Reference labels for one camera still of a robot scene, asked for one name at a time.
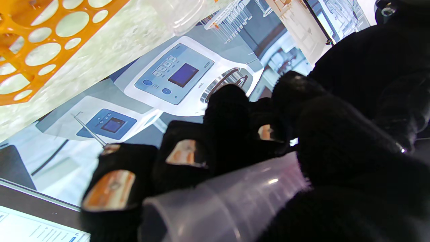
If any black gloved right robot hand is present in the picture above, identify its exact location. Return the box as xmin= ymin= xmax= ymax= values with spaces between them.
xmin=81 ymin=71 xmax=430 ymax=242

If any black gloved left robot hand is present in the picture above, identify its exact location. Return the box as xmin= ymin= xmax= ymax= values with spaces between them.
xmin=309 ymin=0 xmax=430 ymax=154

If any clear plastic centrifuge tube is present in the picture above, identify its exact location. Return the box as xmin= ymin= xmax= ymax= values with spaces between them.
xmin=148 ymin=0 xmax=207 ymax=36
xmin=139 ymin=151 xmax=311 ymax=242

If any orange plastic test tube rack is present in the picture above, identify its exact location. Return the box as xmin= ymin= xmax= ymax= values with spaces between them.
xmin=0 ymin=0 xmax=130 ymax=106

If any printed laboratory backdrop poster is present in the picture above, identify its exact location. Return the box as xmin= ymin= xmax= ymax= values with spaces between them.
xmin=0 ymin=0 xmax=318 ymax=242

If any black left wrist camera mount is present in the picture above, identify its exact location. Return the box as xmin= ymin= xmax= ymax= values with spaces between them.
xmin=375 ymin=0 xmax=400 ymax=24

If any printed side panel on frame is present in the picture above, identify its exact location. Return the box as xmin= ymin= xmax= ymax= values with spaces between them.
xmin=304 ymin=0 xmax=372 ymax=46

